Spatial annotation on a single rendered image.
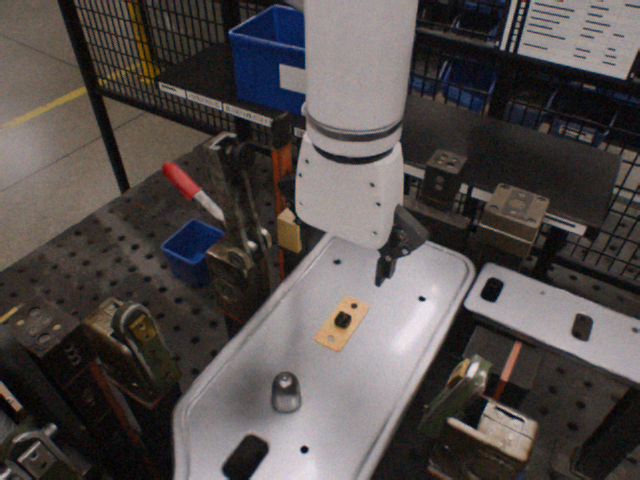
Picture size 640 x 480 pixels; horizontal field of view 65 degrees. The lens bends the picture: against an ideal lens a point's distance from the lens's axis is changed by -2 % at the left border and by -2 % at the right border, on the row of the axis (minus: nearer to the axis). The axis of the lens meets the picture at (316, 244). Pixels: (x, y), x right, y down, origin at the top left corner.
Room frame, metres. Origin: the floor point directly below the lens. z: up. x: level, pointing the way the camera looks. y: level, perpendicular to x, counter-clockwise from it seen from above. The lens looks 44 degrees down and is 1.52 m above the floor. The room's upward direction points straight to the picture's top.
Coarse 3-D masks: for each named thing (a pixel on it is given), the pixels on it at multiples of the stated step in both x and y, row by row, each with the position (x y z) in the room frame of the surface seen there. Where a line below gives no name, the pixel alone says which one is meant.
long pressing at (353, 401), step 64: (320, 256) 0.51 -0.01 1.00; (448, 256) 0.51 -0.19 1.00; (256, 320) 0.39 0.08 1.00; (320, 320) 0.40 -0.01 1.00; (384, 320) 0.40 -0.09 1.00; (448, 320) 0.40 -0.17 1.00; (192, 384) 0.30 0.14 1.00; (256, 384) 0.31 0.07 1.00; (320, 384) 0.31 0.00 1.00; (384, 384) 0.31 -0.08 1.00; (192, 448) 0.23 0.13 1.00; (320, 448) 0.23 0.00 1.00; (384, 448) 0.23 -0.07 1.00
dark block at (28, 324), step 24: (24, 312) 0.32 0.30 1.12; (48, 312) 0.32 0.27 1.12; (24, 336) 0.29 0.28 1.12; (48, 336) 0.29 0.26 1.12; (72, 336) 0.29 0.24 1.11; (48, 360) 0.27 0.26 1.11; (72, 360) 0.28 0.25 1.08; (72, 384) 0.28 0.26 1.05; (96, 384) 0.29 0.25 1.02; (72, 408) 0.28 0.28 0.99; (96, 408) 0.28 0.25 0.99; (120, 408) 0.30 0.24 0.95; (96, 432) 0.27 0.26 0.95; (120, 432) 0.29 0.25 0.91; (120, 456) 0.28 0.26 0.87; (144, 456) 0.30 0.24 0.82
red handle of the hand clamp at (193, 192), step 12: (168, 168) 0.52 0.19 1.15; (180, 168) 0.53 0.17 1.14; (168, 180) 0.52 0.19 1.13; (180, 180) 0.51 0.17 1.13; (192, 180) 0.52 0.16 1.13; (192, 192) 0.50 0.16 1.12; (204, 204) 0.49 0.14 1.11; (216, 216) 0.49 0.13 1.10; (252, 240) 0.47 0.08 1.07; (252, 252) 0.46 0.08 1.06
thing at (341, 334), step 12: (348, 300) 0.43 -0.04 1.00; (336, 312) 0.41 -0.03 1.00; (348, 312) 0.41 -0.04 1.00; (360, 312) 0.41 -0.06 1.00; (324, 324) 0.39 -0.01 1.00; (336, 324) 0.39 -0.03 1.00; (348, 324) 0.39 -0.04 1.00; (324, 336) 0.37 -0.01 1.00; (336, 336) 0.37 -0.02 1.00; (348, 336) 0.37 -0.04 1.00; (336, 348) 0.35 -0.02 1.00
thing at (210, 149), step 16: (208, 144) 0.47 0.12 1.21; (224, 144) 0.48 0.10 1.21; (240, 144) 0.46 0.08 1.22; (208, 160) 0.47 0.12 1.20; (224, 160) 0.46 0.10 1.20; (240, 160) 0.45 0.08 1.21; (224, 176) 0.46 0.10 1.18; (240, 176) 0.48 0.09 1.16; (224, 192) 0.46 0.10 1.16; (240, 192) 0.48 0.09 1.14; (224, 208) 0.46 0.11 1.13; (240, 208) 0.47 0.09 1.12; (240, 224) 0.45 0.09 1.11; (256, 224) 0.47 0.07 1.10; (240, 240) 0.45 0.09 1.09; (256, 240) 0.47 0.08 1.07
